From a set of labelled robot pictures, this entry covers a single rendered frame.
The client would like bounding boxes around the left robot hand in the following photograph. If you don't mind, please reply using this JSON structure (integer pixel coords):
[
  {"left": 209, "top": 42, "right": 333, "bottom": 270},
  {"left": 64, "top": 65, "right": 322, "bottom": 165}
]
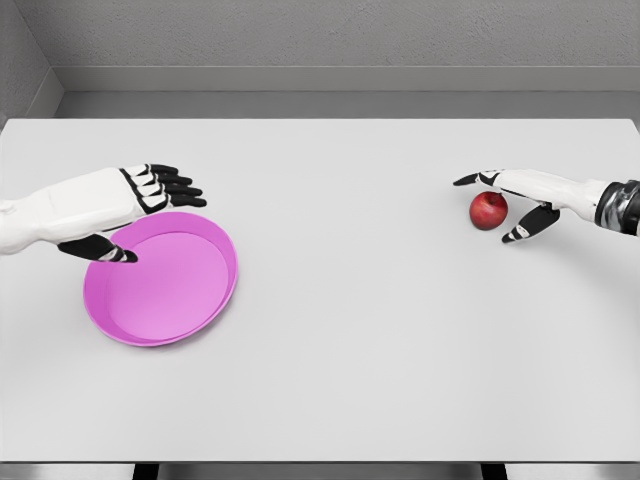
[{"left": 47, "top": 163, "right": 208, "bottom": 264}]

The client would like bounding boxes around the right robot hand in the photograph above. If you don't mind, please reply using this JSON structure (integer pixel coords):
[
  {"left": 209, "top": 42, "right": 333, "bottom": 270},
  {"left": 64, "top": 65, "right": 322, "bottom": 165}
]
[{"left": 452, "top": 168, "right": 587, "bottom": 245}]

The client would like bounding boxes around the red apple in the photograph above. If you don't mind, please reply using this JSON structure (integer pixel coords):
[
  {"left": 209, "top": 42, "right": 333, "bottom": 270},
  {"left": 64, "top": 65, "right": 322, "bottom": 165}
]
[{"left": 468, "top": 191, "right": 509, "bottom": 232}]

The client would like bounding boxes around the pink round plate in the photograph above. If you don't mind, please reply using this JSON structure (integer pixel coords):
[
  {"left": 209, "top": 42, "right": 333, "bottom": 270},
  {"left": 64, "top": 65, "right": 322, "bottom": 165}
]
[{"left": 82, "top": 211, "right": 239, "bottom": 348}]

